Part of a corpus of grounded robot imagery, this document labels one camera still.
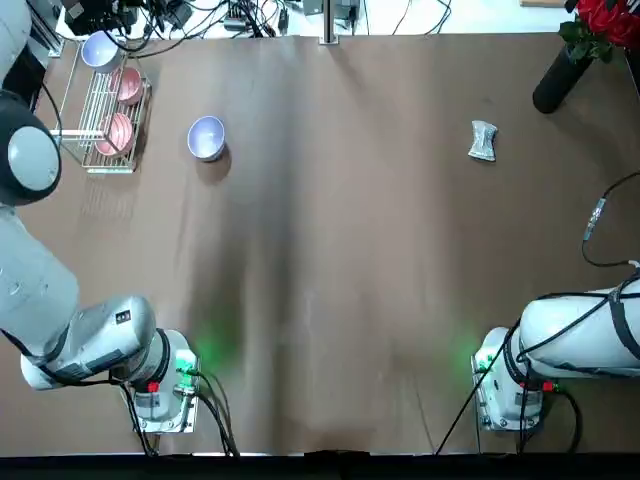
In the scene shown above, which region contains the black cylinder vase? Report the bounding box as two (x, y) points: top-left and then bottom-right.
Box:
(532, 44), (594, 115)

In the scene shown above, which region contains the purple bowl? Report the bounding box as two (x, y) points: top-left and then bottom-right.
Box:
(81, 30), (125, 75)
(187, 115), (229, 163)

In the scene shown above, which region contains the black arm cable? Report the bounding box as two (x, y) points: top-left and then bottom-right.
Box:
(0, 327), (124, 387)
(582, 172), (640, 266)

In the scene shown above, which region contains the silver sponge cloth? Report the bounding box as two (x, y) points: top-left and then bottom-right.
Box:
(467, 119), (500, 162)

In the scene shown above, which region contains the black power adapter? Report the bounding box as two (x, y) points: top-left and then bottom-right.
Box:
(167, 0), (194, 26)

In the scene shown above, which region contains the pink bowl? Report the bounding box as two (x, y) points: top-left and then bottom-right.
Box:
(110, 67), (143, 106)
(94, 112), (135, 157)

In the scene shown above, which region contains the black base cable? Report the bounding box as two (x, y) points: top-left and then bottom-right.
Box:
(549, 385), (585, 454)
(192, 368), (242, 457)

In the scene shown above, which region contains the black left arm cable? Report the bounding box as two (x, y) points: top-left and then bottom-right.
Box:
(0, 327), (124, 387)

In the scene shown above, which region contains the black electronics box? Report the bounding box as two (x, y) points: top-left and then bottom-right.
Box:
(64, 0), (126, 36)

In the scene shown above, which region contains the silver metal post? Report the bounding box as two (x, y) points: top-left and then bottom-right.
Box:
(322, 0), (337, 45)

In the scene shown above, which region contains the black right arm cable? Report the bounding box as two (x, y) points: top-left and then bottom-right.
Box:
(582, 172), (640, 266)

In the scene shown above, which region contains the thin black cable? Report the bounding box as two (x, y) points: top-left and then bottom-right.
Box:
(434, 344), (507, 457)

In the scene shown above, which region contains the aluminium frame bar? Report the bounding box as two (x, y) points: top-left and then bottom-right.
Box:
(29, 19), (66, 57)

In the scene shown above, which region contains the white wire dish rack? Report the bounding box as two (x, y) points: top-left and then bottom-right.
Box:
(49, 39), (153, 175)

